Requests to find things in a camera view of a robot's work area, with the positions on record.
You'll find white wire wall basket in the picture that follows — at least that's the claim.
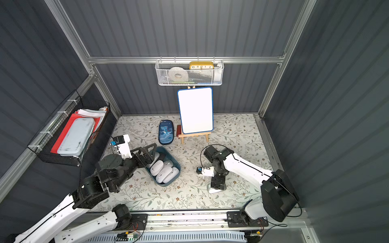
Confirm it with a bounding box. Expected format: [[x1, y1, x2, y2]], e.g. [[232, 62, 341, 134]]
[[155, 59, 224, 86]]

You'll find long white mouse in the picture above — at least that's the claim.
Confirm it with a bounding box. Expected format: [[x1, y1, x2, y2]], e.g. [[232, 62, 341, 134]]
[[163, 167, 180, 184]]

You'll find white board blue frame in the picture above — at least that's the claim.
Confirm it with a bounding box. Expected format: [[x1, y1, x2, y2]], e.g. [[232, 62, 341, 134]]
[[177, 86, 214, 135]]

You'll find wooden tabletop easel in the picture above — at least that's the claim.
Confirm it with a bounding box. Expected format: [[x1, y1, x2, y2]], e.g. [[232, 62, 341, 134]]
[[178, 85, 211, 145]]

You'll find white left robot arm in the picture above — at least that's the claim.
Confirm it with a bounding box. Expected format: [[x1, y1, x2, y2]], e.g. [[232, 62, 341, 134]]
[[5, 143, 157, 243]]

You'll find white tape roll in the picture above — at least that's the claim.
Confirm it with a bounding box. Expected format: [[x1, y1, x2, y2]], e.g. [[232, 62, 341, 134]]
[[168, 67, 188, 82]]

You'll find white plastic tray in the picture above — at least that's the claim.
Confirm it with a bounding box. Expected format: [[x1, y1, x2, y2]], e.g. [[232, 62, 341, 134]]
[[57, 117, 95, 157]]

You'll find teal plastic storage box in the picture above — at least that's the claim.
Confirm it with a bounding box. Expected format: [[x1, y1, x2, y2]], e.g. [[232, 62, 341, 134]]
[[146, 147, 181, 187]]

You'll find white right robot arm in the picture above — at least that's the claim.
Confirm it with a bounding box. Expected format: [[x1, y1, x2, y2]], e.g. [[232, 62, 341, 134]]
[[197, 144, 299, 225]]

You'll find blue dinosaur pencil case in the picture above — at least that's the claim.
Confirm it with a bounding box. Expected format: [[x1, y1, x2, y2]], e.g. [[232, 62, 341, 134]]
[[158, 119, 174, 145]]

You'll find yellow digital clock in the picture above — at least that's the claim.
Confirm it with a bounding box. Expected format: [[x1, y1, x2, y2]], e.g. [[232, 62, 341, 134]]
[[189, 61, 214, 70]]

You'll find white papers stack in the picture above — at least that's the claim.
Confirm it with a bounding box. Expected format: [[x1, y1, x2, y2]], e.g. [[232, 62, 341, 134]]
[[75, 106, 108, 132]]

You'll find white mouse with dongle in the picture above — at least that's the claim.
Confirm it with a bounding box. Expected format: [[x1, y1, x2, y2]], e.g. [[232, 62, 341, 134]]
[[155, 166, 172, 184]]

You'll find silver mouse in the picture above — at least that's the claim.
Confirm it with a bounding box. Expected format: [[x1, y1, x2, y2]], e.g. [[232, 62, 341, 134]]
[[148, 152, 160, 168], [207, 184, 225, 194]]

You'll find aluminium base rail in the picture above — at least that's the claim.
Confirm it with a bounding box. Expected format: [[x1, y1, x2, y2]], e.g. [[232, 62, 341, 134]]
[[56, 210, 318, 243]]

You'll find red leather wallet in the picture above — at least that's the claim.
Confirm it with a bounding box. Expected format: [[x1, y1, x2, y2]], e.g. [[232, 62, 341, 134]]
[[176, 125, 182, 137]]

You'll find black wire wall basket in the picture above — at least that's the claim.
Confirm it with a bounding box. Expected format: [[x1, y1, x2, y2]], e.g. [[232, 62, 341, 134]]
[[27, 95, 110, 167]]

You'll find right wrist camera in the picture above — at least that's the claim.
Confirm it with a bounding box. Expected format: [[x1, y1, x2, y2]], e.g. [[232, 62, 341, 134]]
[[196, 167, 215, 177]]

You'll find white mouse with label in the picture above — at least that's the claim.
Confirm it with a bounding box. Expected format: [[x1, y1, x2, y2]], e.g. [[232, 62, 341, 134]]
[[164, 160, 174, 167]]

